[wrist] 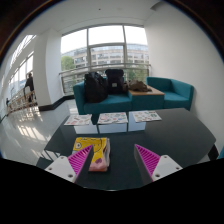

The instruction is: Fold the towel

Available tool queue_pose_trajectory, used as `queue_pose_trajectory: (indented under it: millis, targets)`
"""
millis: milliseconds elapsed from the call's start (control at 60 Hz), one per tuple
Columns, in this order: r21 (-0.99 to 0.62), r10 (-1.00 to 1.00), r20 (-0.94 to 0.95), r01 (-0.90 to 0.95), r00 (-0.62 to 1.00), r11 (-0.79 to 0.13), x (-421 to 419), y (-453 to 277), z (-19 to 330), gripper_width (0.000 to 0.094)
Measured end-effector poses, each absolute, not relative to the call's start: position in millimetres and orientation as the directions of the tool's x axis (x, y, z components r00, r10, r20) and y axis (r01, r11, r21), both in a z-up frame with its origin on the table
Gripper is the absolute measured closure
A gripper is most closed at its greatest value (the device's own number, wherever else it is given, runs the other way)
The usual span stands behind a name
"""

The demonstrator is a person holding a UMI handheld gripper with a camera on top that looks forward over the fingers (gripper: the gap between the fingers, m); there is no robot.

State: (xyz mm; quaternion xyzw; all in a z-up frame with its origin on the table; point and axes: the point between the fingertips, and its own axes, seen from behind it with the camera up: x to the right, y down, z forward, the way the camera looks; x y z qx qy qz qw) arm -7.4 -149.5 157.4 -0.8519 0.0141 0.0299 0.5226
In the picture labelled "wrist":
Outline teal sofa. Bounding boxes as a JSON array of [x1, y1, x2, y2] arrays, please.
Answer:
[[72, 76, 195, 116]]

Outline row of wooden chairs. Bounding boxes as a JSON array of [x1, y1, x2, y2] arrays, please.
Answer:
[[6, 86, 38, 113]]

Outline metal window railing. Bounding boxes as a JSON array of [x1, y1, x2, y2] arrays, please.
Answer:
[[58, 62, 152, 95]]

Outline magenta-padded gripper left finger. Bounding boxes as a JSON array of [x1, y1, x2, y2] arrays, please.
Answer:
[[44, 144, 95, 187]]

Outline brown jacket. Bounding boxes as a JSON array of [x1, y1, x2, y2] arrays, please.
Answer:
[[127, 78, 153, 93]]

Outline black backpack with light patch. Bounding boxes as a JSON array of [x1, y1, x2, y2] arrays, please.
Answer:
[[104, 68, 126, 96]]

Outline person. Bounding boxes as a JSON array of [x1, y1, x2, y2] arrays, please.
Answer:
[[23, 72, 36, 103]]

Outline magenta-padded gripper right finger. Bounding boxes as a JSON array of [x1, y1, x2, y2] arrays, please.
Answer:
[[133, 143, 184, 186]]

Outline wooden sofa side table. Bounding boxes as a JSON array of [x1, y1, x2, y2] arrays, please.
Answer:
[[127, 85, 166, 98]]

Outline orange pink yellow printed towel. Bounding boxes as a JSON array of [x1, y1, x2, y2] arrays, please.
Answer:
[[72, 136, 112, 173]]

